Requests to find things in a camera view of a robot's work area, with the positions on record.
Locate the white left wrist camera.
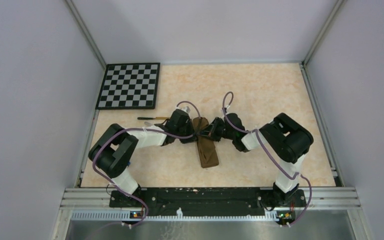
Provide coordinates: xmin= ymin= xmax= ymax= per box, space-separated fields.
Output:
xmin=181 ymin=106 xmax=191 ymax=114

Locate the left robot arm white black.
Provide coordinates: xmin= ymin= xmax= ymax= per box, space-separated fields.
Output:
xmin=88 ymin=106 xmax=197 ymax=207

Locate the aluminium frame rail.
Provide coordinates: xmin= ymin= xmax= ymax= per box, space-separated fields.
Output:
xmin=60 ymin=187 xmax=361 ymax=222

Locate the knife with wooden handle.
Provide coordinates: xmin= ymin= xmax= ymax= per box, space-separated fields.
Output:
xmin=137 ymin=116 xmax=169 ymax=121

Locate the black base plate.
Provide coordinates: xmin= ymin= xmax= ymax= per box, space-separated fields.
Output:
xmin=109 ymin=187 xmax=307 ymax=217

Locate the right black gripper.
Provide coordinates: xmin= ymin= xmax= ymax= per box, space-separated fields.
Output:
xmin=198 ymin=117 xmax=235 ymax=143

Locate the black white checkerboard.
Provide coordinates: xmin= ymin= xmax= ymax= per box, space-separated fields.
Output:
xmin=95 ymin=62 xmax=161 ymax=110

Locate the brown cloth napkin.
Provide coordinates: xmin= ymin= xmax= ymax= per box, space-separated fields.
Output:
xmin=192 ymin=117 xmax=220 ymax=169

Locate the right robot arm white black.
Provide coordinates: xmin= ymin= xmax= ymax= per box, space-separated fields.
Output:
xmin=198 ymin=113 xmax=314 ymax=206

